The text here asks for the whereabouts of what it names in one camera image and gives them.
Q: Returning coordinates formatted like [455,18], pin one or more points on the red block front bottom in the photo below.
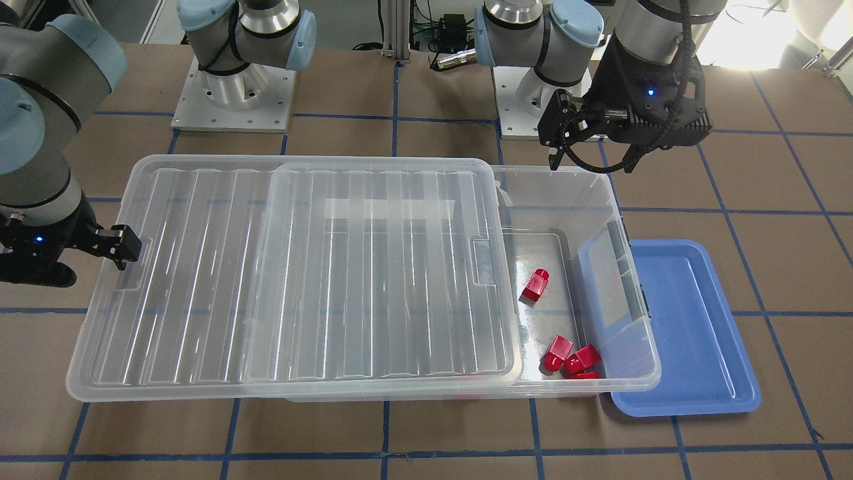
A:
[585,375]

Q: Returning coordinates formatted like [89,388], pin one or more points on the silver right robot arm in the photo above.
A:
[54,79]

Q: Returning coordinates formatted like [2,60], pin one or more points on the black power adapter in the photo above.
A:
[452,30]

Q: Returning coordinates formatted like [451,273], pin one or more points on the aluminium frame post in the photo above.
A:
[395,28]

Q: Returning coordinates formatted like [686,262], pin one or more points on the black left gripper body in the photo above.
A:
[608,83]

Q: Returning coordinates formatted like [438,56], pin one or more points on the clear plastic storage box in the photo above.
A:
[567,223]

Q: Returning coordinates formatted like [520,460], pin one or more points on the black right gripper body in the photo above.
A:
[74,234]

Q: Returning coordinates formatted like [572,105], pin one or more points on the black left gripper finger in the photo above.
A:
[554,158]

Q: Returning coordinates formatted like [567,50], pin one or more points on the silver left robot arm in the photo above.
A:
[557,40]

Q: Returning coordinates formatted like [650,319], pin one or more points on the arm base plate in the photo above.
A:
[257,100]
[521,97]

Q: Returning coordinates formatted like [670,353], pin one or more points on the clear plastic box lid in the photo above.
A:
[303,277]

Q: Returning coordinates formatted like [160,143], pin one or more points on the blue plastic tray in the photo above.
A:
[671,296]

